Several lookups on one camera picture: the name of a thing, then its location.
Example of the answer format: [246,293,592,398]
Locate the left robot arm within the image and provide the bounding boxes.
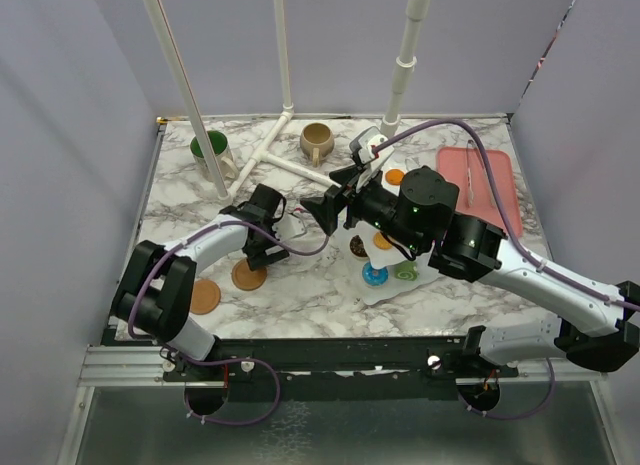
[110,184,290,380]

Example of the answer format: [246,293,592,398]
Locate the green ceramic mug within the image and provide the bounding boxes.
[189,129,237,182]

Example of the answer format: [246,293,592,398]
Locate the wooden coaster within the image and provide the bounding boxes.
[231,259,268,291]
[190,280,221,315]

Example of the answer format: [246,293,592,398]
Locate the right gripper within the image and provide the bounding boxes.
[299,164,425,254]

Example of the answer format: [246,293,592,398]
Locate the pink serving tray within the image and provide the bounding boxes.
[436,147,523,238]

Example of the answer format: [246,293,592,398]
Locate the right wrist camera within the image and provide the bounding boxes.
[349,126,394,172]

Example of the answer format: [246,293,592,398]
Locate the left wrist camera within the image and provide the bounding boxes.
[273,213,308,242]

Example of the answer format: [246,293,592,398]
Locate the yellow round biscuit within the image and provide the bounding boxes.
[373,232,393,250]

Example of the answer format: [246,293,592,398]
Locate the blue frosted donut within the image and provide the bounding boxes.
[361,262,389,288]

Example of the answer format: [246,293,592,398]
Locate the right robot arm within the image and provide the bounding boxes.
[301,166,639,376]

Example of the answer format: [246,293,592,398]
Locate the white tiered serving stand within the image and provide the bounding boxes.
[335,212,438,306]

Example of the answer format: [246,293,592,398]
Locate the beige ceramic cup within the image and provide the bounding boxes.
[300,122,335,167]

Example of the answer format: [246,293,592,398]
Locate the white pvc frame left pole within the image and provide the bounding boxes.
[143,0,232,205]

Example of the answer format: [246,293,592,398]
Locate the white pvc frame middle pole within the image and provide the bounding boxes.
[229,0,332,197]

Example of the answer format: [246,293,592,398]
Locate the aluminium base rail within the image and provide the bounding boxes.
[78,346,608,388]

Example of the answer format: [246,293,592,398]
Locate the orange cookie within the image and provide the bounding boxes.
[385,168,405,186]

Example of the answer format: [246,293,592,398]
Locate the chocolate donut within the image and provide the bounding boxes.
[349,235,369,260]

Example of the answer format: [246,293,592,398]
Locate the white pvc frame pole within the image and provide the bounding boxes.
[143,0,232,205]
[229,0,332,197]
[380,0,431,138]

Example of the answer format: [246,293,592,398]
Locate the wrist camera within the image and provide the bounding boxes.
[349,126,394,172]
[273,213,308,242]

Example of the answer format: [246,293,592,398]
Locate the white pvc frame right pole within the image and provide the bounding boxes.
[380,0,431,138]

